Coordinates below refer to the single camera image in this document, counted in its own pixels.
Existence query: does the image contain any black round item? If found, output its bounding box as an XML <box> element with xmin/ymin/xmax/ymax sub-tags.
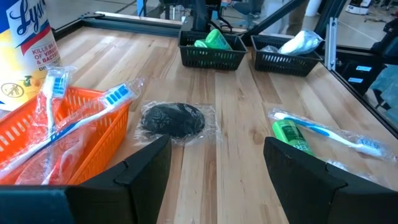
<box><xmin>134</xmin><ymin>100</ymin><xmax>221</xmax><ymax>147</ymax></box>

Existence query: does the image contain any silver frame bracket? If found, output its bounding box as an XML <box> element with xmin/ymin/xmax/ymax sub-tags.
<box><xmin>324</xmin><ymin>17</ymin><xmax>339</xmax><ymax>72</ymax></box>

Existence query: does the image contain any black plastic slotted basket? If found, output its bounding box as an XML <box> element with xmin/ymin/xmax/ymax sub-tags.
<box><xmin>178</xmin><ymin>30</ymin><xmax>249</xmax><ymax>72</ymax></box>
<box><xmin>250</xmin><ymin>34</ymin><xmax>324</xmax><ymax>78</ymax></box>

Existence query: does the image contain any orange plastic basket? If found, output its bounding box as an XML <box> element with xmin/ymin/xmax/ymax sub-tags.
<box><xmin>0</xmin><ymin>86</ymin><xmax>131</xmax><ymax>186</ymax></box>

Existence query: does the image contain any blue toothbrush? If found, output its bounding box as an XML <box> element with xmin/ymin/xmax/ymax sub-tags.
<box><xmin>267</xmin><ymin>107</ymin><xmax>398</xmax><ymax>164</ymax></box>

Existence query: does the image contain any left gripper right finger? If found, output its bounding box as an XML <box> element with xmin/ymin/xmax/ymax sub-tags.
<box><xmin>263</xmin><ymin>136</ymin><xmax>348</xmax><ymax>224</ymax></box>

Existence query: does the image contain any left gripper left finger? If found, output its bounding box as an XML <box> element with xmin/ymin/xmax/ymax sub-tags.
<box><xmin>64</xmin><ymin>134</ymin><xmax>173</xmax><ymax>224</ymax></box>

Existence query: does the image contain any person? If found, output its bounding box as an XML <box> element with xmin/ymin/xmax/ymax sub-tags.
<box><xmin>285</xmin><ymin>0</ymin><xmax>311</xmax><ymax>36</ymax></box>

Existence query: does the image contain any black equipment box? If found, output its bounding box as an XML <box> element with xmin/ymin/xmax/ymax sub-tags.
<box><xmin>337</xmin><ymin>49</ymin><xmax>386</xmax><ymax>97</ymax></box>

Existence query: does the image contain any Lysol wipes canister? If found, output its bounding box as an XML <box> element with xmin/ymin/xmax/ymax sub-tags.
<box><xmin>0</xmin><ymin>0</ymin><xmax>63</xmax><ymax>112</ymax></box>

